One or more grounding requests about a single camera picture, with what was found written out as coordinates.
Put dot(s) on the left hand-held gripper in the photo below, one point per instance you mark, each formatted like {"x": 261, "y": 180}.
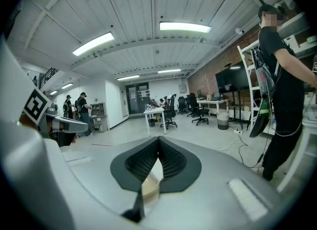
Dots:
{"x": 34, "y": 105}

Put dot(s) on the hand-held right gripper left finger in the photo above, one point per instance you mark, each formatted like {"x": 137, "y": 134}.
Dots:
{"x": 99, "y": 174}

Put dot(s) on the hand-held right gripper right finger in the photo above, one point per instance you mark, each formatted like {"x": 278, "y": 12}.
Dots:
{"x": 210, "y": 187}

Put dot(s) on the grey shelf cabinet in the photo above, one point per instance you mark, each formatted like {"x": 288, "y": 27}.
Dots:
{"x": 99, "y": 115}

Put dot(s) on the long ceiling light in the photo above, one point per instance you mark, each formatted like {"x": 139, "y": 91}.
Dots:
{"x": 185, "y": 26}
{"x": 93, "y": 43}
{"x": 169, "y": 71}
{"x": 128, "y": 77}
{"x": 67, "y": 85}

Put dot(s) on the black stair railing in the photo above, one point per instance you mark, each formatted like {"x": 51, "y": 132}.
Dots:
{"x": 48, "y": 75}

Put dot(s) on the white power strip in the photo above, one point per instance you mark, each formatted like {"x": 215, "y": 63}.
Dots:
{"x": 239, "y": 131}

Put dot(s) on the dark double door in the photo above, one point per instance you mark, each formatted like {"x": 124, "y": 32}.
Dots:
{"x": 137, "y": 98}

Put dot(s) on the white mesh waste basket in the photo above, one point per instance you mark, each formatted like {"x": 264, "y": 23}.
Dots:
{"x": 222, "y": 121}

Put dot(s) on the black office chair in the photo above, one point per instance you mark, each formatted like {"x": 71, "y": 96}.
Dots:
{"x": 200, "y": 111}
{"x": 190, "y": 104}
{"x": 181, "y": 104}
{"x": 170, "y": 115}

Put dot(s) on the white table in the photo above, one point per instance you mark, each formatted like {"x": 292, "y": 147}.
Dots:
{"x": 154, "y": 111}

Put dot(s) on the black and green board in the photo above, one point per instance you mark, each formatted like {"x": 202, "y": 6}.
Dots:
{"x": 260, "y": 117}

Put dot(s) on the white desk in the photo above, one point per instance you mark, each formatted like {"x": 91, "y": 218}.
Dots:
{"x": 210, "y": 101}

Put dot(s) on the large black screen on stand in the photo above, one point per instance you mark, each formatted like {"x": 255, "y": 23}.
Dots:
{"x": 231, "y": 79}

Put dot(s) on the white shelving rack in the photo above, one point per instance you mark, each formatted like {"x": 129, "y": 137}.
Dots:
{"x": 297, "y": 33}

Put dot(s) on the grey wall panel box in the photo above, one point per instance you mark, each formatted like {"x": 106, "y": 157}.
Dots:
{"x": 182, "y": 88}

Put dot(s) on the white wall lamp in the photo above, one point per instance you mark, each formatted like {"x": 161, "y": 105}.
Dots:
{"x": 239, "y": 30}

